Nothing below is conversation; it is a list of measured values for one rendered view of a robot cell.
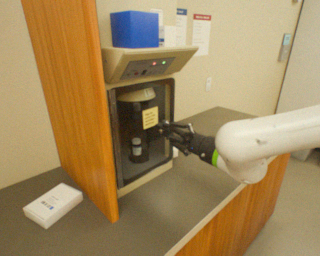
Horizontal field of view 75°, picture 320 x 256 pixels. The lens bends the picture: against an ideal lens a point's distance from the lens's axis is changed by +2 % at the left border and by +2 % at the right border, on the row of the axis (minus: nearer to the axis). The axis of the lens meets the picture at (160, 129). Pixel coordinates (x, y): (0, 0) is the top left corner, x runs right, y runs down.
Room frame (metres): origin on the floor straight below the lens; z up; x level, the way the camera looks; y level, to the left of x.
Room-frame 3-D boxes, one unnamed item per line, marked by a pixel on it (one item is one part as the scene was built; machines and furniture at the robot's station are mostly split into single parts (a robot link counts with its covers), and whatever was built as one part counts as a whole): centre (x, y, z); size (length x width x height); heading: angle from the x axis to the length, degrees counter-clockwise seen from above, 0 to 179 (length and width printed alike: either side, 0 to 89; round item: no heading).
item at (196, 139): (0.65, -0.12, 1.20); 0.09 x 0.07 x 0.08; 43
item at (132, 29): (0.66, 0.07, 1.56); 0.10 x 0.10 x 0.09; 43
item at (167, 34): (0.75, -0.02, 1.54); 0.05 x 0.05 x 0.06; 40
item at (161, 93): (0.75, 0.05, 1.19); 0.30 x 0.01 x 0.40; 133
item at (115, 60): (0.72, 0.02, 1.46); 0.32 x 0.12 x 0.10; 133
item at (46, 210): (0.61, 0.40, 0.96); 0.16 x 0.12 x 0.04; 151
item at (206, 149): (0.60, -0.17, 1.20); 0.12 x 0.06 x 0.09; 133
